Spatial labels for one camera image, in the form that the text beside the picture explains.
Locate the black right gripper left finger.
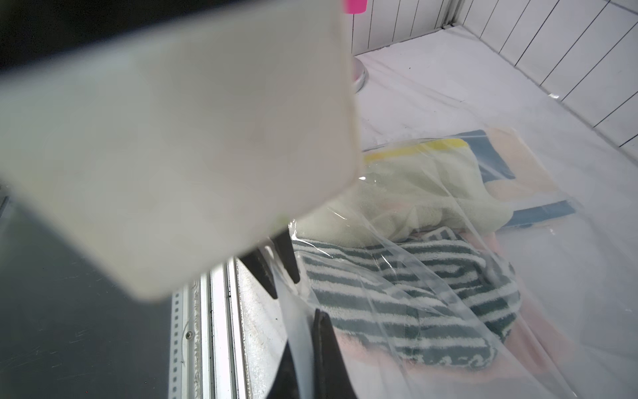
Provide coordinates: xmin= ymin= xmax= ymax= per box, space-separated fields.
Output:
xmin=267 ymin=342 xmax=300 ymax=399

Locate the blue and beige towel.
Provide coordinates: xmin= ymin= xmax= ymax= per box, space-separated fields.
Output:
xmin=455 ymin=129 xmax=576 ymax=229

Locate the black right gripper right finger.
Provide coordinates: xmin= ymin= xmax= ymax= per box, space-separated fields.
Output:
xmin=312 ymin=309 xmax=357 ymax=399

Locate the clear plastic vacuum bag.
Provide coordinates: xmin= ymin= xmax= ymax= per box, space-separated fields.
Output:
xmin=291 ymin=129 xmax=637 ymax=398

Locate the aluminium mounting rail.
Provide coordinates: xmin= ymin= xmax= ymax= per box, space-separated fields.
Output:
xmin=168 ymin=259 xmax=287 ymax=398

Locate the green white striped towel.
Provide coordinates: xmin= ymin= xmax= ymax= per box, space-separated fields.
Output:
xmin=293 ymin=227 xmax=522 ymax=371

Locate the pink towel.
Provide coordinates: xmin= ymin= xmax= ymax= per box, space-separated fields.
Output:
xmin=337 ymin=240 xmax=572 ymax=382

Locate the pale yellow towel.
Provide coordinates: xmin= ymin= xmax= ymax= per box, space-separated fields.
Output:
xmin=295 ymin=138 xmax=513 ymax=248

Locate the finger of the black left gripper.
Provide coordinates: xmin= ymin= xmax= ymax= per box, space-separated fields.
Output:
xmin=271 ymin=228 xmax=301 ymax=284
xmin=239 ymin=249 xmax=277 ymax=299

